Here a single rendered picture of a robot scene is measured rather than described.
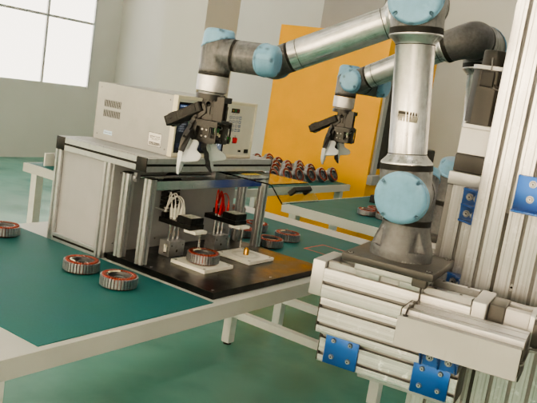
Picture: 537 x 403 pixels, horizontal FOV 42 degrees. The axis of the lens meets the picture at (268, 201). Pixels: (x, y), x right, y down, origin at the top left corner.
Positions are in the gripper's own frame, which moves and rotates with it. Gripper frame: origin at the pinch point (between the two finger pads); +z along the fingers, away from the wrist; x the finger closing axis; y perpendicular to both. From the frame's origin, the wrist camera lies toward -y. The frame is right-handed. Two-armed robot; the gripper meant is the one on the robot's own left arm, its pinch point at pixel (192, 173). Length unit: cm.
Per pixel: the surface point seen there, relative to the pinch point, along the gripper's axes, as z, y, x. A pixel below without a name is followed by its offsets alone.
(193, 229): 27, -29, 52
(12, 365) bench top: 42, -13, -41
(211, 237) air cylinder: 34, -35, 75
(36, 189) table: 55, -202, 158
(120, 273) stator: 37, -32, 19
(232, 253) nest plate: 37, -24, 73
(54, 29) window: -54, -593, 566
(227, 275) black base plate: 38, -13, 50
